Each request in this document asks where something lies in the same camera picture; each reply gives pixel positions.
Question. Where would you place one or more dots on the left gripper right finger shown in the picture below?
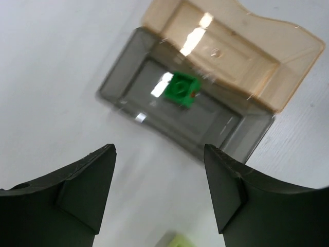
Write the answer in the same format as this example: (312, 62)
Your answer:
(254, 209)

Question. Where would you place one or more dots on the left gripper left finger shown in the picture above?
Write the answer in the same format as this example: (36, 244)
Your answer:
(62, 208)

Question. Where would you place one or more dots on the light green square lego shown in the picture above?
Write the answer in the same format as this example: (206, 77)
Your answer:
(174, 239)

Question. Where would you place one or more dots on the dark green square lego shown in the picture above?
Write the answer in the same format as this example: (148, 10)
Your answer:
(182, 89)

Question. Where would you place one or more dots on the orange transparent container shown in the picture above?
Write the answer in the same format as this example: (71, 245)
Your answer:
(263, 58)

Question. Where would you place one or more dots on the grey transparent container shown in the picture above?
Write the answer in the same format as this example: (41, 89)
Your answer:
(136, 85)

